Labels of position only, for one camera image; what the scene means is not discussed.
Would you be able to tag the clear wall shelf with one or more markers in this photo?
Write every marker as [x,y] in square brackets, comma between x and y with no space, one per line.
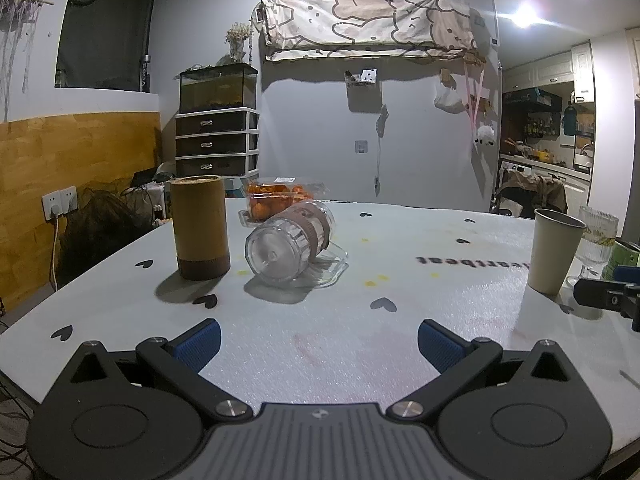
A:
[361,77]

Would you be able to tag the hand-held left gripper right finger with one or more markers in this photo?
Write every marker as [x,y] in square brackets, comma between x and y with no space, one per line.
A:
[440,347]

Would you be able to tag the bamboo cylinder container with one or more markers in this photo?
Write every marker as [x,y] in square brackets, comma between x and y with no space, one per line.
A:
[199,225]

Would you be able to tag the dried flower bouquet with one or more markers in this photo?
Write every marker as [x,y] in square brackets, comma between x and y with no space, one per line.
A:
[239,37]

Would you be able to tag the clear plastic box of oranges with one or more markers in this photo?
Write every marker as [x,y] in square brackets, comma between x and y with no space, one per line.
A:
[272,200]

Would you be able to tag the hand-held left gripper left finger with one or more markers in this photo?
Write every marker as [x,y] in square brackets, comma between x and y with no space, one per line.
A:
[197,346]

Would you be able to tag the beige paper cup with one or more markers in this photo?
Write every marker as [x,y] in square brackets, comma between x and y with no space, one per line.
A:
[555,250]

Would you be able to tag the clear glass cup brown band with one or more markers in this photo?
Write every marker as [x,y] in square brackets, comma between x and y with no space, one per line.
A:
[290,242]

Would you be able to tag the white plastic bag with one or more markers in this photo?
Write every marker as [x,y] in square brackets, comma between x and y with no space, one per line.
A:
[450,95]

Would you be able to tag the white plush sheep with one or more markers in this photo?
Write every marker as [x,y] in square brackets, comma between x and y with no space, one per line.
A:
[485,135]

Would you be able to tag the glass fish tank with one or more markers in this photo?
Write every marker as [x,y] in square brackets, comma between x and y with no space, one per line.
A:
[217,87]

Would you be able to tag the white macrame wall hanging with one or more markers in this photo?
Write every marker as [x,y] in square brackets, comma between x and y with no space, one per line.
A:
[17,30]

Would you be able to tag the white wall hook plate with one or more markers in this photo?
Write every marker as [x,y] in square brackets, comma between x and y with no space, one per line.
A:
[362,146]

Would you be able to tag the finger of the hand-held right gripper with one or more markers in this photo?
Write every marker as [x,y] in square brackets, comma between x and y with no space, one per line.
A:
[595,292]
[627,274]

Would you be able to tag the white heart print table cover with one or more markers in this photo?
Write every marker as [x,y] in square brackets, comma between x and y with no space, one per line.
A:
[350,330]

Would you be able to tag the green can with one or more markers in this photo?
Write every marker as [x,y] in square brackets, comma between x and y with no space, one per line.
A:
[622,255]

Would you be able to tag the white washing machine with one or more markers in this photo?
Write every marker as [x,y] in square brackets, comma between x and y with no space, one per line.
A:
[512,167]

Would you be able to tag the ribbed glass goblet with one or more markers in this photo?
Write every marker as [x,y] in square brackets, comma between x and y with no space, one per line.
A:
[597,240]

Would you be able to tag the dark window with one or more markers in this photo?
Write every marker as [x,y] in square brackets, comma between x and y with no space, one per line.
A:
[105,25]

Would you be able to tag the white wall socket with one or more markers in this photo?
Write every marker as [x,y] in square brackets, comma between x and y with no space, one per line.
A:
[60,202]

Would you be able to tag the white kitchen cabinet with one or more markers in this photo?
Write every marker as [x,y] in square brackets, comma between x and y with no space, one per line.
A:
[582,72]

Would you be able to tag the black bottle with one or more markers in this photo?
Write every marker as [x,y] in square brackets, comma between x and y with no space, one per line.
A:
[145,74]

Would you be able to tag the cartoon print cloth cover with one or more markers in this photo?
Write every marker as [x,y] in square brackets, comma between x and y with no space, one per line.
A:
[370,17]

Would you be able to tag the chair with brown jacket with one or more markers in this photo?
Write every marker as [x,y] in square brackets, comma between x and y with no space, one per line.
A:
[532,192]

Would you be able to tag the white plastic drawer unit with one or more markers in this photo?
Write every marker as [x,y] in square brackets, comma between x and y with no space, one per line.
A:
[215,142]

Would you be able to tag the ceiling spot light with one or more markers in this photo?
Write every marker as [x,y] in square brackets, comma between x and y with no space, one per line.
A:
[525,12]

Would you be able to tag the dark mesh bag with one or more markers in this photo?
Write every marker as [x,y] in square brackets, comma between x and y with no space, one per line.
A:
[100,235]

